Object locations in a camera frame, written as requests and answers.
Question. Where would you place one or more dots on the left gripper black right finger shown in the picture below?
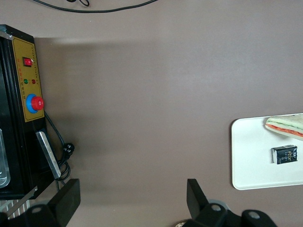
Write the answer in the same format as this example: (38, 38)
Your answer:
(197, 201)

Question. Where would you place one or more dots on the triangular sandwich with red filling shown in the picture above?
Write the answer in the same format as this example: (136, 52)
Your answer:
(284, 127)

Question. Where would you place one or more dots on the black tissue pack gold print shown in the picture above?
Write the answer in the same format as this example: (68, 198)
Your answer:
(284, 154)

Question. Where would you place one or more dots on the black machine with yellow panel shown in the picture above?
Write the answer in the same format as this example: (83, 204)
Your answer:
(28, 99)

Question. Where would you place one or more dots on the clear plastic container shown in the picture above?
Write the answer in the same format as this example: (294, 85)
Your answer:
(3, 163)

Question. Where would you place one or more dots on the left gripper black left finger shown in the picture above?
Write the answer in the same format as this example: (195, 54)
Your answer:
(64, 203)

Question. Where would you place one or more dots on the cream plastic tray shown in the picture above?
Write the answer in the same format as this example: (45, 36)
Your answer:
(251, 165)

